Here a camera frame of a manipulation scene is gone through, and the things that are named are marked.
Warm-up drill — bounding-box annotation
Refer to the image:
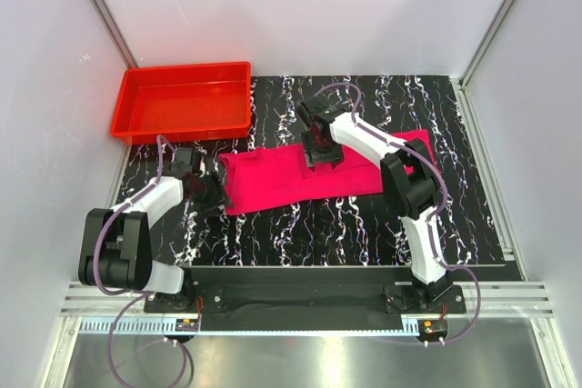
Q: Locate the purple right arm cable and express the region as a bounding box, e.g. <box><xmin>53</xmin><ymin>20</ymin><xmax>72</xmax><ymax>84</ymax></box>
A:
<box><xmin>313</xmin><ymin>82</ymin><xmax>483</xmax><ymax>347</ymax></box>

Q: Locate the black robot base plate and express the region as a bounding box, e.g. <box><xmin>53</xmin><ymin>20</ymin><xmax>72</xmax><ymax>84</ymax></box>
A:
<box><xmin>145</xmin><ymin>266</ymin><xmax>467</xmax><ymax>335</ymax></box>

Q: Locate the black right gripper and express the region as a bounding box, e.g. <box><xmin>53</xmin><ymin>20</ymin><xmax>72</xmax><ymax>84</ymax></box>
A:
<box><xmin>301</xmin><ymin>132</ymin><xmax>345</xmax><ymax>172</ymax></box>

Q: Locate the orange connector board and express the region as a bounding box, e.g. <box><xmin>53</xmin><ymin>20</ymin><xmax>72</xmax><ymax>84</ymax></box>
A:
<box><xmin>420</xmin><ymin>319</ymin><xmax>448</xmax><ymax>336</ymax></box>
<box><xmin>176</xmin><ymin>318</ymin><xmax>200</xmax><ymax>333</ymax></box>

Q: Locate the white slotted cable duct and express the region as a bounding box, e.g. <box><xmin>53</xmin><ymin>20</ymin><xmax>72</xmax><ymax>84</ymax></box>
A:
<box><xmin>80</xmin><ymin>316</ymin><xmax>419</xmax><ymax>337</ymax></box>

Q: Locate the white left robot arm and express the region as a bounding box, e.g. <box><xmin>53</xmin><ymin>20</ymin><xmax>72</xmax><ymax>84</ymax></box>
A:
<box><xmin>78</xmin><ymin>147</ymin><xmax>230</xmax><ymax>312</ymax></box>

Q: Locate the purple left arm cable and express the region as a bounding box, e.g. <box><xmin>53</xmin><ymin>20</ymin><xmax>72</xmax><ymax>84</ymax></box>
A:
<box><xmin>93</xmin><ymin>134</ymin><xmax>196</xmax><ymax>384</ymax></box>

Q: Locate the left orange connector board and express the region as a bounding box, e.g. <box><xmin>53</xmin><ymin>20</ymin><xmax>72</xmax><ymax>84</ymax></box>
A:
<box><xmin>176</xmin><ymin>318</ymin><xmax>200</xmax><ymax>333</ymax></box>

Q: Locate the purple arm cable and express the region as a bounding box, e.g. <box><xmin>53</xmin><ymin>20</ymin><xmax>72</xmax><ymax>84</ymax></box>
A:
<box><xmin>93</xmin><ymin>134</ymin><xmax>196</xmax><ymax>384</ymax></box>
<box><xmin>313</xmin><ymin>82</ymin><xmax>483</xmax><ymax>347</ymax></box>

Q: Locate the red plastic bin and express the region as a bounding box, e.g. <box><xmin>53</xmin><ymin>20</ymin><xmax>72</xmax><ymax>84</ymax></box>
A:
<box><xmin>110</xmin><ymin>61</ymin><xmax>251</xmax><ymax>145</ymax></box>

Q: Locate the right orange connector board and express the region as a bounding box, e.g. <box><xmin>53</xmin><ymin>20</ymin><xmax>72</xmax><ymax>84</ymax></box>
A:
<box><xmin>420</xmin><ymin>319</ymin><xmax>448</xmax><ymax>336</ymax></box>

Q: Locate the aluminium frame rail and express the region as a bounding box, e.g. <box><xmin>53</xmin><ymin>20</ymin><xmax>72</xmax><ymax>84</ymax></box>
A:
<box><xmin>58</xmin><ymin>281</ymin><xmax>556</xmax><ymax>316</ymax></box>

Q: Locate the black marbled table mat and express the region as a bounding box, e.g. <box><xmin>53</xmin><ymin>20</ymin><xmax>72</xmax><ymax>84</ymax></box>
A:
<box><xmin>151</xmin><ymin>75</ymin><xmax>504</xmax><ymax>266</ymax></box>

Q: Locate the pink t shirt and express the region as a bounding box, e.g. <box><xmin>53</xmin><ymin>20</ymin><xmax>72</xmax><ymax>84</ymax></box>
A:
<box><xmin>221</xmin><ymin>131</ymin><xmax>433</xmax><ymax>215</ymax></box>

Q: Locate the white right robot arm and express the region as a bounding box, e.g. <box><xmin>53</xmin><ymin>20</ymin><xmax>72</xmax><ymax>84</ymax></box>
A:
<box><xmin>296</xmin><ymin>96</ymin><xmax>452</xmax><ymax>313</ymax></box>

